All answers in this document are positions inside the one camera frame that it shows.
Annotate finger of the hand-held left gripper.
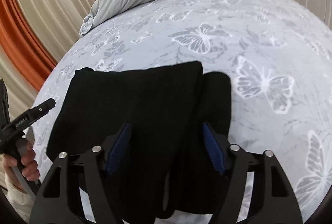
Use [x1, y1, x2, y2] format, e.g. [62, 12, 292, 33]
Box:
[28, 98, 56, 121]

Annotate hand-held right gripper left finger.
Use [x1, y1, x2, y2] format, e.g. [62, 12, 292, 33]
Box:
[28, 122, 133, 224]

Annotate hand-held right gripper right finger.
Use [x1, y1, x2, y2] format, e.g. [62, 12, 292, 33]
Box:
[202, 122, 303, 224]

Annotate black pants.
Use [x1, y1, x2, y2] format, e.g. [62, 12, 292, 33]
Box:
[45, 61, 232, 220]

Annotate person's left forearm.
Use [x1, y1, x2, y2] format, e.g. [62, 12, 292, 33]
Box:
[5, 180, 35, 222]

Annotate person's left hand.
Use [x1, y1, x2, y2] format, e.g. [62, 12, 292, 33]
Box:
[3, 142, 40, 189]

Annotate orange curtain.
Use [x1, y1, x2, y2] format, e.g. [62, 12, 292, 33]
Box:
[0, 0, 58, 74]

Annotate bed with butterfly sheet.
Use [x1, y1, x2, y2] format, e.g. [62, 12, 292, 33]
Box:
[24, 0, 332, 224]

